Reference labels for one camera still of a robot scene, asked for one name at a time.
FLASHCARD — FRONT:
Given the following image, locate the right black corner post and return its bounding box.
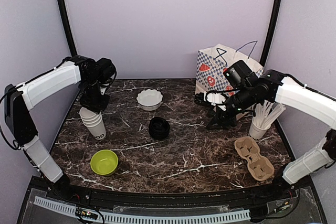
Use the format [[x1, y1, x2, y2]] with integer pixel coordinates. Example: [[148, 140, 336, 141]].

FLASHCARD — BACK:
[[259, 0, 281, 67]]

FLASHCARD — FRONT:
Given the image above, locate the left black corner post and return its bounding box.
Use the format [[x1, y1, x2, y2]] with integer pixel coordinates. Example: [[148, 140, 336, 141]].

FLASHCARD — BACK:
[[57, 0, 77, 56]]

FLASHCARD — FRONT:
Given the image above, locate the white fluted ceramic bowl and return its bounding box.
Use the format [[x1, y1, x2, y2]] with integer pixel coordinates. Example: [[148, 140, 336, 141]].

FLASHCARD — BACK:
[[136, 89, 163, 111]]

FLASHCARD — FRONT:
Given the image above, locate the stack of white paper cups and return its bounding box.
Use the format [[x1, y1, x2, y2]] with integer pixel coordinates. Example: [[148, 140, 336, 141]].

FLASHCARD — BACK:
[[79, 107, 106, 140]]

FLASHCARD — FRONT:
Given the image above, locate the brown cardboard cup carrier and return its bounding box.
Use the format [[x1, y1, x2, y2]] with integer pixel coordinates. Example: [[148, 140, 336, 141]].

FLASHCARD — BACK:
[[234, 136, 275, 182]]

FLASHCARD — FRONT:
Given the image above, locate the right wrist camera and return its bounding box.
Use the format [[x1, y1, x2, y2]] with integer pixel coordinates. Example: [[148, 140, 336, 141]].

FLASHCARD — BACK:
[[223, 60, 258, 89]]

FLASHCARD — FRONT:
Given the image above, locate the patterned paper takeout bag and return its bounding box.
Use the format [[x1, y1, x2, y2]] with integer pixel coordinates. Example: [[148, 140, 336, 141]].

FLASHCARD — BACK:
[[194, 40, 264, 125]]

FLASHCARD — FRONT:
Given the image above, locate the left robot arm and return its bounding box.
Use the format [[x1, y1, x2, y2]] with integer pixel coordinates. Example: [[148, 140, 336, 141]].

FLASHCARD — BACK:
[[1, 56, 117, 201]]

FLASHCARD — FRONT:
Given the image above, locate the stack of black lids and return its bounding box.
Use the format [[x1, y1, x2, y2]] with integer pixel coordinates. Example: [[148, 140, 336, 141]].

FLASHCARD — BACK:
[[149, 117, 170, 140]]

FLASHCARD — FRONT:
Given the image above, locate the white slotted cable duct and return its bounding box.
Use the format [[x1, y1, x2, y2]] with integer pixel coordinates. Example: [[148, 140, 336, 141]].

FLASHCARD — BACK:
[[33, 196, 251, 224]]

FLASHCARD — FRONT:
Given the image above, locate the black front rail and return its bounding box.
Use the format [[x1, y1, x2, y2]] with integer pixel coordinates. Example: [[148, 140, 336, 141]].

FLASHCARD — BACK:
[[28, 175, 313, 213]]

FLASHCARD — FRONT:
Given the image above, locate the bundle of white wrapped straws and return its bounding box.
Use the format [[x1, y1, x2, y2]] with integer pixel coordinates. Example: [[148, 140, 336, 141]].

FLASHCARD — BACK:
[[252, 101, 286, 130]]

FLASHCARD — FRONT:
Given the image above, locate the black corner post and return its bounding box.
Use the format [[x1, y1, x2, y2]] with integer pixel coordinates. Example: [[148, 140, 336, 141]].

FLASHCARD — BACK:
[[259, 0, 281, 67], [57, 0, 77, 56]]

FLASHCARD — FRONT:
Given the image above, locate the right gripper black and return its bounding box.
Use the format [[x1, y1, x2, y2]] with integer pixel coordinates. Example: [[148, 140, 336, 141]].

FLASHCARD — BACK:
[[206, 84, 256, 130]]

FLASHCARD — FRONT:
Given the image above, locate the green bowl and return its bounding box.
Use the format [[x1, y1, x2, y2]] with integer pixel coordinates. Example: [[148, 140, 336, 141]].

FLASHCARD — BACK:
[[90, 150, 119, 176]]

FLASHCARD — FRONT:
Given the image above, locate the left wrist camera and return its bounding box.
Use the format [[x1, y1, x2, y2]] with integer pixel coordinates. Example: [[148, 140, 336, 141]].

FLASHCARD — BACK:
[[97, 58, 117, 84]]

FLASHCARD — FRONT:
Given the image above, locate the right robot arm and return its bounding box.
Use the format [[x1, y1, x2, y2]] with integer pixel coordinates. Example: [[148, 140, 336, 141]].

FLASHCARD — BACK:
[[203, 68, 335, 200]]

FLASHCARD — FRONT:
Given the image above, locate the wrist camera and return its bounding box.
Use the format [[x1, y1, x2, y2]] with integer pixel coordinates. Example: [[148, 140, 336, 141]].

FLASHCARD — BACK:
[[223, 60, 258, 89], [97, 58, 117, 84]]

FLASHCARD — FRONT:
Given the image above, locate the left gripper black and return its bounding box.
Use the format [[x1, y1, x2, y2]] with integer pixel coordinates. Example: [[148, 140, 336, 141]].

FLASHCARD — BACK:
[[78, 77, 110, 113]]

